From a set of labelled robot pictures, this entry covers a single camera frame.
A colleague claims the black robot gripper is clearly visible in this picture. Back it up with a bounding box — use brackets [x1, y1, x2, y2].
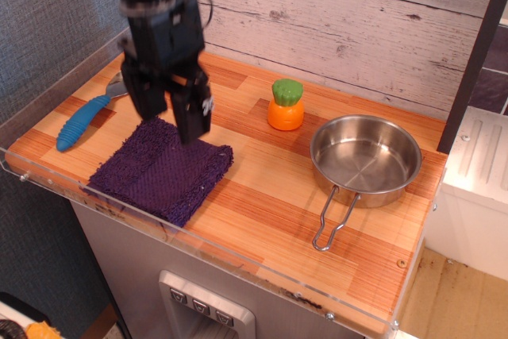
[120, 0, 214, 144]

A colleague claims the stainless steel pot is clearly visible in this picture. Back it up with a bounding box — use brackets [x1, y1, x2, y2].
[310, 114, 422, 252]

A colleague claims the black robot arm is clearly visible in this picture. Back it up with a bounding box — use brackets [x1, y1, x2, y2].
[120, 0, 214, 144]

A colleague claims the grey toy fridge cabinet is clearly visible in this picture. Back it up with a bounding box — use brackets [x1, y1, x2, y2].
[72, 202, 359, 338]

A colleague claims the clear acrylic table guard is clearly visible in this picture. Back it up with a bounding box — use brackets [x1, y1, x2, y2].
[1, 45, 446, 338]

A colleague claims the dark purple cloth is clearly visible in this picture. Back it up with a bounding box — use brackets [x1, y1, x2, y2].
[87, 118, 233, 228]

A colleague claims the orange toy carrot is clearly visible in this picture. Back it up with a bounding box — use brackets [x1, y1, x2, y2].
[267, 79, 305, 131]

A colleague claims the orange black object corner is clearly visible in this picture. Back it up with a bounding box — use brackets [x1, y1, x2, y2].
[1, 319, 63, 339]

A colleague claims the blue handled metal spoon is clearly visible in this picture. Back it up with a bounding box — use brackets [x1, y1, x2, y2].
[56, 71, 128, 152]

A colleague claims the white toy sink unit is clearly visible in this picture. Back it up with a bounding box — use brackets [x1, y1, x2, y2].
[424, 107, 507, 279]

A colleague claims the silver dispenser button panel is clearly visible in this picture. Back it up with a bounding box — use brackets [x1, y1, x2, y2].
[159, 270, 256, 338]

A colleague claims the black vertical post right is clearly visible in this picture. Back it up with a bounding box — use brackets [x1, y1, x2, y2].
[437, 0, 507, 154]

